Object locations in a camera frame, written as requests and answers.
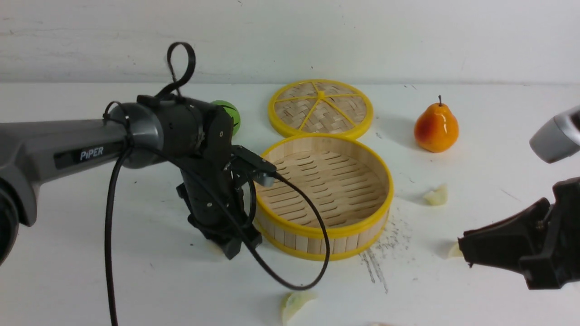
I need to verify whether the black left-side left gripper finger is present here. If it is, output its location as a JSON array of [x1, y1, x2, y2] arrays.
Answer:
[[216, 229, 262, 260]]

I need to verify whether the greenish dumpling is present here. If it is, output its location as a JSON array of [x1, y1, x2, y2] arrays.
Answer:
[[280, 291, 318, 326]]

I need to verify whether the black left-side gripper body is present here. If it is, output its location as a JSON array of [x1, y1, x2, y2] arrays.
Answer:
[[176, 109, 254, 240]]

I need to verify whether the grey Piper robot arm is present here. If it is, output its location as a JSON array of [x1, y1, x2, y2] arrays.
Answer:
[[1, 94, 579, 298]]

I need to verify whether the pale dumpling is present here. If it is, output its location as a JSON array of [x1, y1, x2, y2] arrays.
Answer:
[[447, 242, 464, 259]]

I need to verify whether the white dumpling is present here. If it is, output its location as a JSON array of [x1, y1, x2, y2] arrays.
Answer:
[[423, 183, 448, 206], [206, 240, 224, 256]]

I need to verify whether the green toy watermelon ball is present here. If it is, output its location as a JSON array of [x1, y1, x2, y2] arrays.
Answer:
[[212, 101, 241, 136]]

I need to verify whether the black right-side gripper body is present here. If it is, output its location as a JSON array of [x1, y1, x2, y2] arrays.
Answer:
[[519, 177, 580, 290]]

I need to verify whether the orange toy pear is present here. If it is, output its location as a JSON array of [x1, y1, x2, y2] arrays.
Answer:
[[414, 95, 459, 153]]

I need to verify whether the black cable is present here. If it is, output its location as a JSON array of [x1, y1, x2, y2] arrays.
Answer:
[[103, 42, 331, 326]]

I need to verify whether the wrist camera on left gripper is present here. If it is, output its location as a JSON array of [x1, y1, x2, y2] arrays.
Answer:
[[230, 145, 277, 187]]

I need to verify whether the bamboo steamer tray yellow rim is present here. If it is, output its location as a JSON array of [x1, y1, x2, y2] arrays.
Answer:
[[256, 134, 394, 261]]

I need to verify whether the woven bamboo steamer lid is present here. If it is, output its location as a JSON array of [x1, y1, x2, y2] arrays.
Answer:
[[267, 79, 374, 139]]

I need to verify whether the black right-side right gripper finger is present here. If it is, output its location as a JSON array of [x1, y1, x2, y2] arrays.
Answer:
[[458, 198, 551, 273]]

